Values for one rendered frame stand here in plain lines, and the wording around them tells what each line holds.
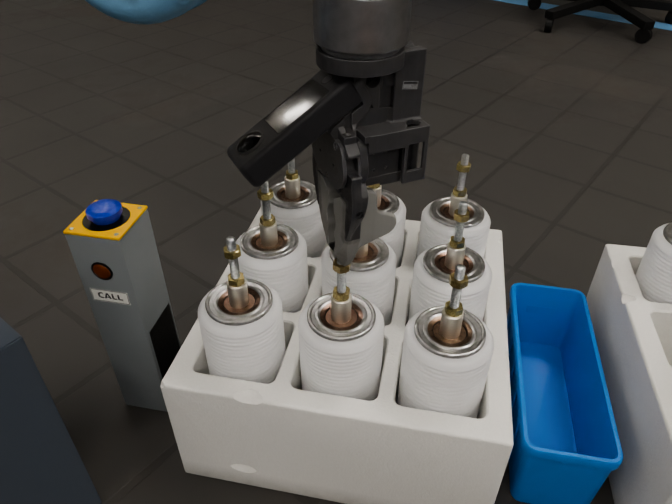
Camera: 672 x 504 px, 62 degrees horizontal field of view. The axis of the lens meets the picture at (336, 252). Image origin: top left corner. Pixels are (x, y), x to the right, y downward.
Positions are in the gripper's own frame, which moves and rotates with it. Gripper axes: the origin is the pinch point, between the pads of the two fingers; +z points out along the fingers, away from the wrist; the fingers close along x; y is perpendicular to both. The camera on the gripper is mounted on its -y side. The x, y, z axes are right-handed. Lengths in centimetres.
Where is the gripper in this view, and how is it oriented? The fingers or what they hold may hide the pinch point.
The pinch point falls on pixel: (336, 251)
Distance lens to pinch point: 56.1
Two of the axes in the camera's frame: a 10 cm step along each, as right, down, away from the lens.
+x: -4.0, -5.6, 7.3
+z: 0.0, 7.9, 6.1
